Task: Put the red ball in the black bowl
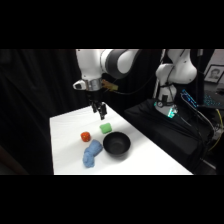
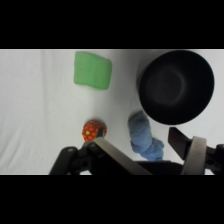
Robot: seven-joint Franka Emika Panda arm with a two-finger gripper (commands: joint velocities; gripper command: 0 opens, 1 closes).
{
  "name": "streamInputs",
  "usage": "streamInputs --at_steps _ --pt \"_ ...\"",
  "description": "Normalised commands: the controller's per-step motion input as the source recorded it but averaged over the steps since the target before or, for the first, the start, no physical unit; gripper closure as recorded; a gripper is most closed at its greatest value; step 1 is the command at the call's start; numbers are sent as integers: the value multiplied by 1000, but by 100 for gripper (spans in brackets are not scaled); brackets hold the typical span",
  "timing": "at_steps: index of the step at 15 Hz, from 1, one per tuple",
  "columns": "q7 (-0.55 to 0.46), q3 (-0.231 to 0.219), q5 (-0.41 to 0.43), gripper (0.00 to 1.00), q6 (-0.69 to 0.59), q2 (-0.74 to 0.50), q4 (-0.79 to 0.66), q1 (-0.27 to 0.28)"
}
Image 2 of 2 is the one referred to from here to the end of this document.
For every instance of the green sponge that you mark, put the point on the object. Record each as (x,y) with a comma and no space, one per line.
(92,70)

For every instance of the black bowl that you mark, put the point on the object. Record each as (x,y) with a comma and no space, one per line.
(176,87)

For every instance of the blue crumpled cloth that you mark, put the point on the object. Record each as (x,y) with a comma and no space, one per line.
(144,136)

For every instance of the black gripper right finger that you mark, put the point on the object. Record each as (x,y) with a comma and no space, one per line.
(195,156)

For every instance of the red ball with yellow spots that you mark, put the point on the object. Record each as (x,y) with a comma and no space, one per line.
(92,130)

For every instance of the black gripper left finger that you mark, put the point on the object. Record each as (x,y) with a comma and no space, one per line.
(75,160)

